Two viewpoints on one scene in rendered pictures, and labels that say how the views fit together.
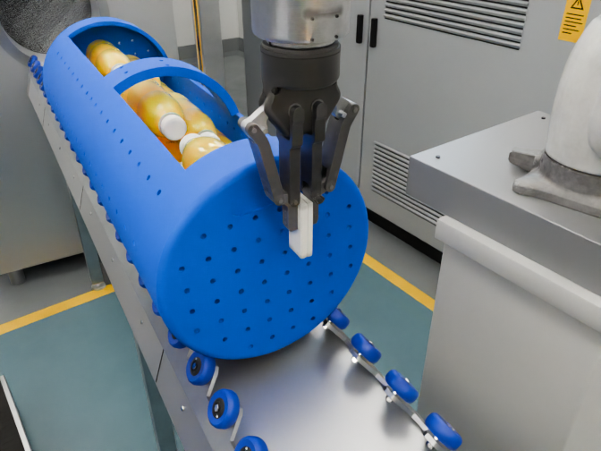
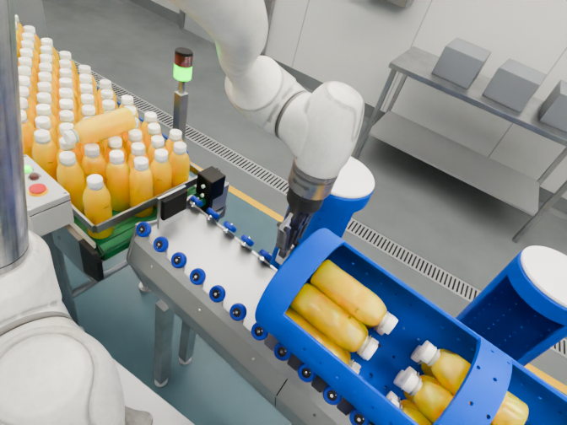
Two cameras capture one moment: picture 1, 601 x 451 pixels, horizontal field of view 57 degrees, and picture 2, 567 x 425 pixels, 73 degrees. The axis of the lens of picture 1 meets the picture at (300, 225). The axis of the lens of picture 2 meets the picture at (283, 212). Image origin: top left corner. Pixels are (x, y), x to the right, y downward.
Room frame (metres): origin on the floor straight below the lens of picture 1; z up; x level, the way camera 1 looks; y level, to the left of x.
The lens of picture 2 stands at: (1.01, -0.38, 1.82)
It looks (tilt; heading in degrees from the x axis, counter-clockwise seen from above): 41 degrees down; 145
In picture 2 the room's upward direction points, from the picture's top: 18 degrees clockwise
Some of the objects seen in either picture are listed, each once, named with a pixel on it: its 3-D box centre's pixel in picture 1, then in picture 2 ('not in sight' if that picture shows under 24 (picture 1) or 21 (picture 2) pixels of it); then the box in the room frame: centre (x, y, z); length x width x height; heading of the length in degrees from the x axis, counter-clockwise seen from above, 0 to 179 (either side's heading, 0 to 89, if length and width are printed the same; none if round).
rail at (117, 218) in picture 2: not in sight; (155, 200); (0.09, -0.22, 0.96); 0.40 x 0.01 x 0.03; 119
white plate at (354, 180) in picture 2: not in sight; (338, 173); (0.10, 0.44, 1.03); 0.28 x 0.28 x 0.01
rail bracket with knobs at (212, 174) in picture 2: not in sight; (209, 185); (0.03, -0.03, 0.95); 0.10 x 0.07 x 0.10; 119
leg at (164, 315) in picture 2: not in sight; (163, 346); (0.25, -0.21, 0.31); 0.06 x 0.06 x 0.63; 29
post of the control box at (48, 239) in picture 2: not in sight; (62, 311); (0.13, -0.53, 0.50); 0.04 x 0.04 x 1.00; 29
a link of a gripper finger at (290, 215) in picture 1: (283, 209); not in sight; (0.51, 0.02, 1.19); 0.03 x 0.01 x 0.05; 119
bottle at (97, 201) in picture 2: not in sight; (98, 208); (0.14, -0.38, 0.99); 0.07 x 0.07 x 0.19
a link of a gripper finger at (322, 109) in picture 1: (311, 148); (290, 229); (0.53, -0.01, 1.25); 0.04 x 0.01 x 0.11; 29
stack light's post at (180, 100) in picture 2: not in sight; (175, 199); (-0.35, -0.06, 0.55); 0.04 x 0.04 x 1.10; 29
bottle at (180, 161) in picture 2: not in sight; (178, 172); (0.00, -0.13, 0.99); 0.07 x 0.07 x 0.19
